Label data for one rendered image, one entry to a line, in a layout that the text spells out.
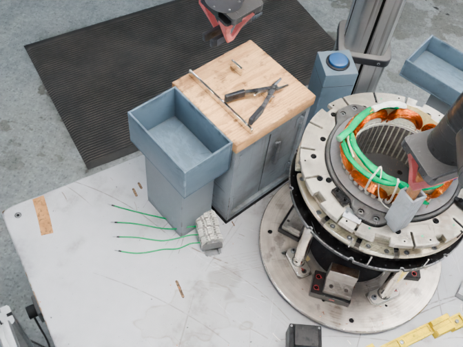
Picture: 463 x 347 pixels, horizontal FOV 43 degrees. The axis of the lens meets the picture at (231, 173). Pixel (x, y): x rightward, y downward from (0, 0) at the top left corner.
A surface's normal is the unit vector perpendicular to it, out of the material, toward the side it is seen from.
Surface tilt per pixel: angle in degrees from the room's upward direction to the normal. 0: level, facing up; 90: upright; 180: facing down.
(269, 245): 0
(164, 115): 90
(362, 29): 90
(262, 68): 0
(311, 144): 0
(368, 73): 90
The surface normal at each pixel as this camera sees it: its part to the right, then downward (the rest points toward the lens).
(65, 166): 0.07, -0.56
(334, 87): 0.17, 0.82
